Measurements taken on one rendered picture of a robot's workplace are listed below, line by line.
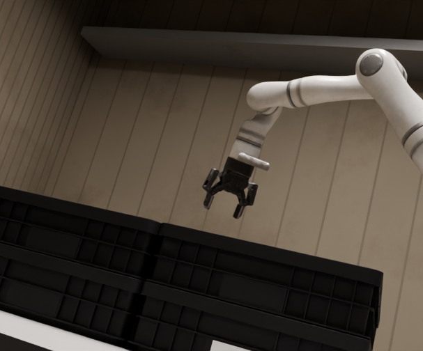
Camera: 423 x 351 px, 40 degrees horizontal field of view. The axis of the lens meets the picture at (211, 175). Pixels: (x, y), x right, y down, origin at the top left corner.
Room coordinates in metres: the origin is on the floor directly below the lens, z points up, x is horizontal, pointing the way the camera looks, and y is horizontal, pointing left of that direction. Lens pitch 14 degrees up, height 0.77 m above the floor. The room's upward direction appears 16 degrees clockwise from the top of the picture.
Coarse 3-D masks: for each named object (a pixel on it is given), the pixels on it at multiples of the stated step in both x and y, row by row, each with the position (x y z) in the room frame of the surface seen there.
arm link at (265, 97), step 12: (264, 84) 1.35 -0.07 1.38; (276, 84) 1.33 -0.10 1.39; (288, 84) 1.31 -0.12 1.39; (252, 96) 1.36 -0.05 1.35; (264, 96) 1.35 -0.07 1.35; (276, 96) 1.33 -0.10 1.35; (288, 96) 1.32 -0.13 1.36; (252, 108) 1.38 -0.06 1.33; (264, 108) 1.36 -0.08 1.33; (276, 108) 1.39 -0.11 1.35
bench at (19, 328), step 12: (0, 312) 1.09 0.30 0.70; (0, 324) 0.85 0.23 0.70; (12, 324) 0.91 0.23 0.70; (24, 324) 0.97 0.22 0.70; (36, 324) 1.05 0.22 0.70; (0, 336) 0.74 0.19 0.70; (12, 336) 0.73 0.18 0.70; (24, 336) 0.77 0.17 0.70; (36, 336) 0.82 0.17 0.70; (48, 336) 0.87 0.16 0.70; (60, 336) 0.92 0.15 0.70; (72, 336) 1.00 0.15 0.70; (84, 336) 1.07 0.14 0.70; (0, 348) 0.74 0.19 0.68; (12, 348) 0.73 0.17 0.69; (24, 348) 0.72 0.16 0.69; (36, 348) 0.72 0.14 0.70; (48, 348) 0.71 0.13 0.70; (60, 348) 0.75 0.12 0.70; (72, 348) 0.79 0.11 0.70; (84, 348) 0.84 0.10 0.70; (96, 348) 0.90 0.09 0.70; (108, 348) 0.96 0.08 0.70; (120, 348) 1.03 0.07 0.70; (132, 348) 1.12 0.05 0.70
